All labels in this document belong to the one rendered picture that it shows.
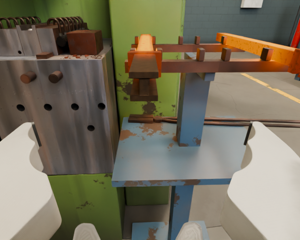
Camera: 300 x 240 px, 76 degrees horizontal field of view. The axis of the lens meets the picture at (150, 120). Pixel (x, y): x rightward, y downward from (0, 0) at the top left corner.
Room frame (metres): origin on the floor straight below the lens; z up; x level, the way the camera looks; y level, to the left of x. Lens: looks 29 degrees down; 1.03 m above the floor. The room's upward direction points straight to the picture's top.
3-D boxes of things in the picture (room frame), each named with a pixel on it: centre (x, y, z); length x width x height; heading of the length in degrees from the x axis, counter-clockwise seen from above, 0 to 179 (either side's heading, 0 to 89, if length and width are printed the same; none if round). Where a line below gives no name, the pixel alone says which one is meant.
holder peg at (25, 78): (0.54, 0.35, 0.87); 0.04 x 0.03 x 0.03; 3
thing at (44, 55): (0.59, 0.31, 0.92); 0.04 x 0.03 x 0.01; 1
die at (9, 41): (0.83, 0.40, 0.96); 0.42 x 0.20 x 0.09; 3
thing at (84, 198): (0.84, 0.34, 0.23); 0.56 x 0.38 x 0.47; 3
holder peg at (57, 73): (0.55, 0.27, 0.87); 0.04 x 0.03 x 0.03; 3
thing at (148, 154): (0.46, -0.11, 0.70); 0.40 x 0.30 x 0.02; 92
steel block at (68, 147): (0.84, 0.34, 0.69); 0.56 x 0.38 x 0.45; 3
